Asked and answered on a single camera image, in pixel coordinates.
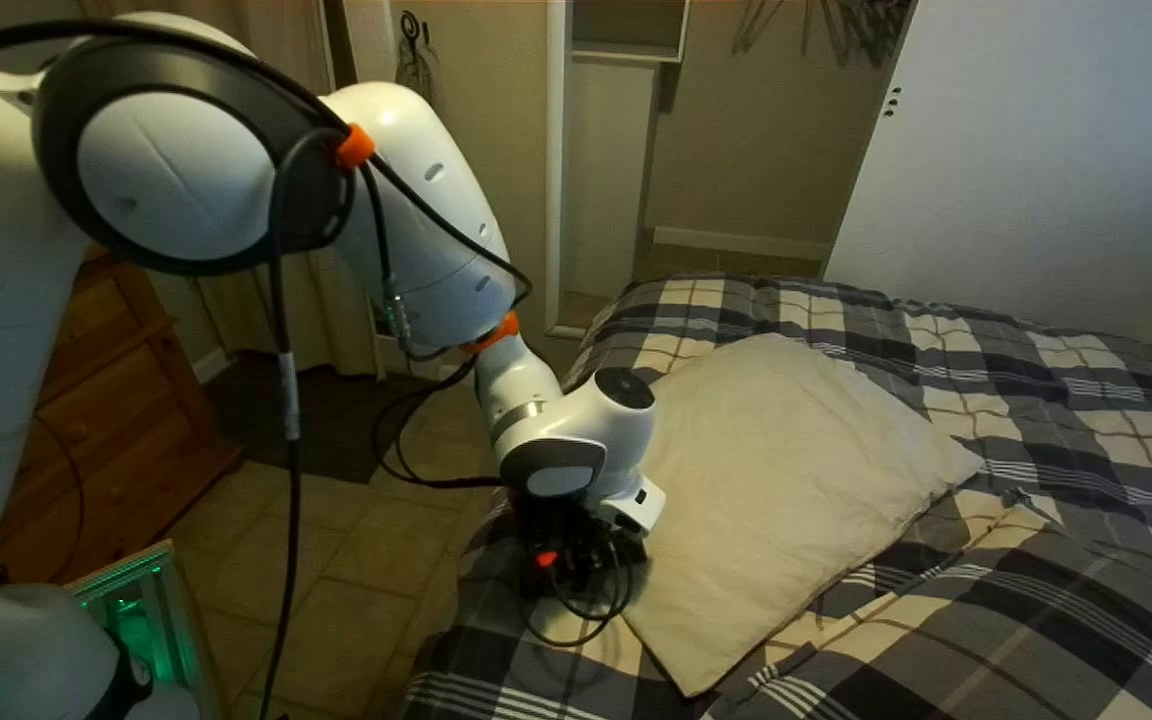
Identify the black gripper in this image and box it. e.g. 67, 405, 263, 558
512, 496, 648, 614

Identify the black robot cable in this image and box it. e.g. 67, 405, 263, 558
0, 12, 648, 720

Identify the white wardrobe door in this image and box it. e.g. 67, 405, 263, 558
827, 0, 1152, 340

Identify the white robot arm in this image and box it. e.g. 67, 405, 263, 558
0, 12, 664, 720

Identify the green lit control box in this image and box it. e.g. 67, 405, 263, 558
67, 541, 223, 720

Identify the wooden dresser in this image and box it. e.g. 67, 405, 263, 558
0, 253, 241, 585

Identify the dark floor mat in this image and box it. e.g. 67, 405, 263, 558
205, 354, 430, 483

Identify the white pillow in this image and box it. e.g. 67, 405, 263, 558
626, 337, 982, 694

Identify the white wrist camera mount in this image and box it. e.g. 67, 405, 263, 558
599, 478, 667, 535

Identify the white door frame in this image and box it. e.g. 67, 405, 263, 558
544, 0, 693, 337

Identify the black white plaid bedspread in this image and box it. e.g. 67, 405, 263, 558
404, 276, 1152, 720

